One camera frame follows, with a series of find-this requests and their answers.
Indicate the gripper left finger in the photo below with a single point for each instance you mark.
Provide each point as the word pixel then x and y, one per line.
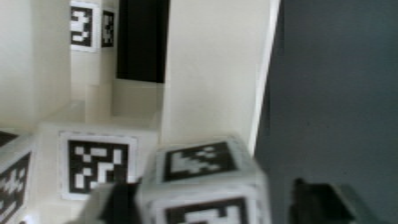
pixel 110 206

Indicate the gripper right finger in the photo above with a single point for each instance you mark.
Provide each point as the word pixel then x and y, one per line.
pixel 325 205

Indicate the white chair leg block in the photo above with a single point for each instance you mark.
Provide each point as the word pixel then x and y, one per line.
pixel 93 24
pixel 64 162
pixel 204 185

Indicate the white chair back frame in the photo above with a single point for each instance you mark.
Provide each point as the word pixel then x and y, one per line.
pixel 199 107

